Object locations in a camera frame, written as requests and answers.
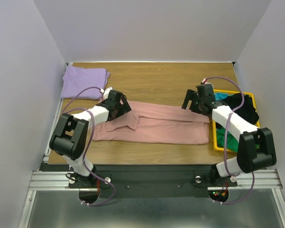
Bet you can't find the pink t-shirt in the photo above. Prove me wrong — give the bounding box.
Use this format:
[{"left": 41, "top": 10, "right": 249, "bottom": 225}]
[{"left": 93, "top": 101, "right": 210, "bottom": 145}]

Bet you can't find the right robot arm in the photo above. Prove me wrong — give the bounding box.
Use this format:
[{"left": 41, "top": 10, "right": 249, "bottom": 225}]
[{"left": 182, "top": 83, "right": 276, "bottom": 185}]

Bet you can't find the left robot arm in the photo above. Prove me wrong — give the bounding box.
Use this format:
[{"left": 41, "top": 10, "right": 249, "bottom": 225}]
[{"left": 49, "top": 87, "right": 132, "bottom": 188}]

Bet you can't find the teal cloth in bin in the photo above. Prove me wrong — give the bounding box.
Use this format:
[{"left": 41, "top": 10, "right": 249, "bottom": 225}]
[{"left": 214, "top": 93, "right": 228, "bottom": 101}]

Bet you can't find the yellow plastic bin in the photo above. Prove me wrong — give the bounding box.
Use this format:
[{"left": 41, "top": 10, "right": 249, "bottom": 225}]
[{"left": 212, "top": 89, "right": 257, "bottom": 152}]

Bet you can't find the black t-shirt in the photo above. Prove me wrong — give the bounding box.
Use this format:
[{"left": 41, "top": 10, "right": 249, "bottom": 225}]
[{"left": 223, "top": 93, "right": 259, "bottom": 124}]

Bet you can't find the folded purple t-shirt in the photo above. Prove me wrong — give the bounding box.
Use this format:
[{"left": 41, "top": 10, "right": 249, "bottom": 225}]
[{"left": 60, "top": 66, "right": 111, "bottom": 100}]

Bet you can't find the green t-shirt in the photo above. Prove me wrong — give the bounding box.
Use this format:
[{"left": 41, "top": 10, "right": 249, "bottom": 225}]
[{"left": 216, "top": 127, "right": 261, "bottom": 152}]

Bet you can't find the left silver knob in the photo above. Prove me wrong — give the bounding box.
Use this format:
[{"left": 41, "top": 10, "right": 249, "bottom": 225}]
[{"left": 104, "top": 177, "right": 111, "bottom": 184}]

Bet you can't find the silver knob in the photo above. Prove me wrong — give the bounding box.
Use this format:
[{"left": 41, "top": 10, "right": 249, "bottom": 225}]
[
  {"left": 104, "top": 177, "right": 111, "bottom": 184},
  {"left": 195, "top": 176, "right": 202, "bottom": 184}
]

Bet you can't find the right silver knob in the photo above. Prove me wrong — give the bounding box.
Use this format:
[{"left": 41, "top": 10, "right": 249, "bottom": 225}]
[{"left": 195, "top": 176, "right": 202, "bottom": 184}]

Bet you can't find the electronics board with leds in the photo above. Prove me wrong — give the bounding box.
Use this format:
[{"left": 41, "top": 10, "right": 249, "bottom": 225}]
[{"left": 208, "top": 186, "right": 229, "bottom": 202}]

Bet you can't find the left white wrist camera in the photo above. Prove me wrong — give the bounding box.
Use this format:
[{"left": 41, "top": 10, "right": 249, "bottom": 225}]
[{"left": 100, "top": 87, "right": 113, "bottom": 100}]

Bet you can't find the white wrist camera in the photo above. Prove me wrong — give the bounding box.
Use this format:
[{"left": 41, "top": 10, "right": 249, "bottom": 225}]
[
  {"left": 200, "top": 78, "right": 213, "bottom": 86},
  {"left": 100, "top": 87, "right": 113, "bottom": 100}
]

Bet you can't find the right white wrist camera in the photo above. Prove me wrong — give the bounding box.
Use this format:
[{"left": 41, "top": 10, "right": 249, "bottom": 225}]
[{"left": 200, "top": 78, "right": 213, "bottom": 86}]

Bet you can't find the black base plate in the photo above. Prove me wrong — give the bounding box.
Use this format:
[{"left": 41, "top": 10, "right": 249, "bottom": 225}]
[{"left": 35, "top": 164, "right": 237, "bottom": 203}]

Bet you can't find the aluminium frame rail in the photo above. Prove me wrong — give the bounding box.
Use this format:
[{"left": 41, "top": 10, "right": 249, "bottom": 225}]
[{"left": 18, "top": 63, "right": 73, "bottom": 228}]

